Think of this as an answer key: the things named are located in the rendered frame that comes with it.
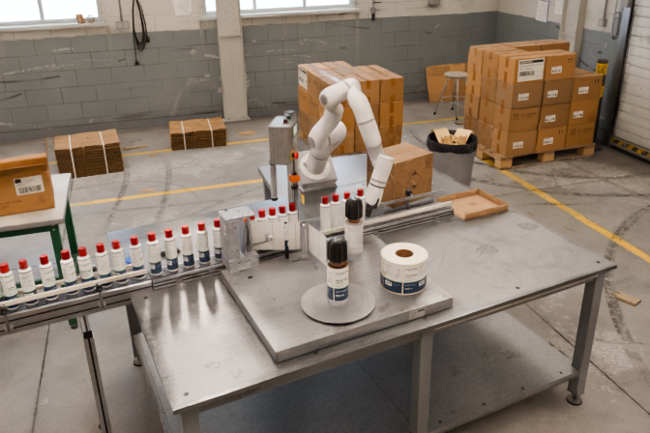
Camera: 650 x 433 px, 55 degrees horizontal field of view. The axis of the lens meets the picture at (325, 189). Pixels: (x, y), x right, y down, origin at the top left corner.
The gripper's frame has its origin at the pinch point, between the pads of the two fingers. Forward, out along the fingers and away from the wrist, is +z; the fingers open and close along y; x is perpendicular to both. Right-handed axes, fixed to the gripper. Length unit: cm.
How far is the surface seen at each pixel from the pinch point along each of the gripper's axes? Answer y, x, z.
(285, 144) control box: 0, -57, -27
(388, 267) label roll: 61, -26, 4
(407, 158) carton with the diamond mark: -18.3, 27.6, -28.8
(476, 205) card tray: 0, 71, -14
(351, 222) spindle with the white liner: 29.6, -28.6, -3.0
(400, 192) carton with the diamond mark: -16.2, 29.2, -9.5
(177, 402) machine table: 82, -110, 52
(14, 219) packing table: -119, -152, 73
